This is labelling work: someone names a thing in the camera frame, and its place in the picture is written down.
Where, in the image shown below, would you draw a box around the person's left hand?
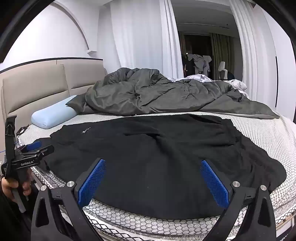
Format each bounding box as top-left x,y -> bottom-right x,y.
1,171 -> 32,198

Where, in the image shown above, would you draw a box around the beige padded headboard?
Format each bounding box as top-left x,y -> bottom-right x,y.
0,59 -> 107,139

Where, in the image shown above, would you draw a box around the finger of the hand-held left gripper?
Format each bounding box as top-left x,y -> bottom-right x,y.
16,145 -> 55,161
24,141 -> 42,151

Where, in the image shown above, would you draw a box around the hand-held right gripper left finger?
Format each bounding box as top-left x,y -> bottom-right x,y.
31,159 -> 107,241

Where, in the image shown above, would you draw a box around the wide white curtain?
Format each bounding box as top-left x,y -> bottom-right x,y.
97,0 -> 184,78

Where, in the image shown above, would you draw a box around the white pillow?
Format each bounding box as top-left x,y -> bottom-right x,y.
228,79 -> 248,91

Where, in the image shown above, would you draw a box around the honeycomb patterned bed mattress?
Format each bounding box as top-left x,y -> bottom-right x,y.
14,111 -> 296,241

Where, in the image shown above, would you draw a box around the dark grey duvet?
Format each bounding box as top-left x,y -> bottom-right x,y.
66,68 -> 280,119

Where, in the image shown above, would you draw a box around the white chair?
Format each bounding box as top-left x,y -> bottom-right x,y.
218,61 -> 229,81

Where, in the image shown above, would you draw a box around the black pants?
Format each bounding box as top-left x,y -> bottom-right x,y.
38,113 -> 287,219

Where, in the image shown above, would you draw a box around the pile of grey clothes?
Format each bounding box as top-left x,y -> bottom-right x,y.
187,54 -> 213,76

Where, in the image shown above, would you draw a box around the olive curtain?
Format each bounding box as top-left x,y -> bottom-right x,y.
210,32 -> 234,81

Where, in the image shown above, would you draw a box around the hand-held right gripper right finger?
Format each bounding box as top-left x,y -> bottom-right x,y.
200,160 -> 277,241

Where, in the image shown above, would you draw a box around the white striped sheet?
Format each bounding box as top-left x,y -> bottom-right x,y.
168,74 -> 228,82

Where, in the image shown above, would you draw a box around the light blue pillow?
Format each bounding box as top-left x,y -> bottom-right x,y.
31,95 -> 79,129

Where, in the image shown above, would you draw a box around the narrow white curtain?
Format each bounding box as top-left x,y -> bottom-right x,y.
229,0 -> 264,98

